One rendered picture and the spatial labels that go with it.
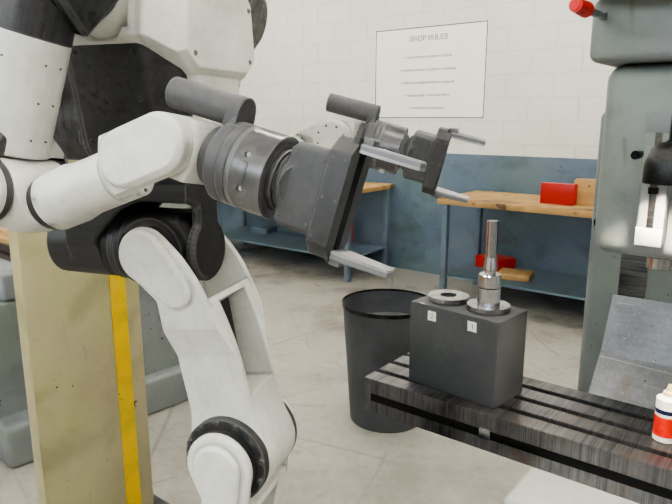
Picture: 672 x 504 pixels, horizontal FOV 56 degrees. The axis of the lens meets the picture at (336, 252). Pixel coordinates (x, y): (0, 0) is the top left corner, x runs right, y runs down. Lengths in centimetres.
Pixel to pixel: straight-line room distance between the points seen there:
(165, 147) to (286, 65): 670
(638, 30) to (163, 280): 82
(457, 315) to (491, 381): 15
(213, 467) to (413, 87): 554
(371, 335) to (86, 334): 134
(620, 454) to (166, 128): 96
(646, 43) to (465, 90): 498
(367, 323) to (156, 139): 243
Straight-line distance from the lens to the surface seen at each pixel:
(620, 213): 117
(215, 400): 104
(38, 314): 223
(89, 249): 108
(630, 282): 166
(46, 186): 80
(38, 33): 84
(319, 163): 60
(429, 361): 141
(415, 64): 633
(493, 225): 131
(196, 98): 69
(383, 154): 59
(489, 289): 133
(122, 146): 69
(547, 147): 575
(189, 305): 97
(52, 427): 237
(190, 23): 91
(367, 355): 308
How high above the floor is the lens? 155
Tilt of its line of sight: 12 degrees down
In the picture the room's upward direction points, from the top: straight up
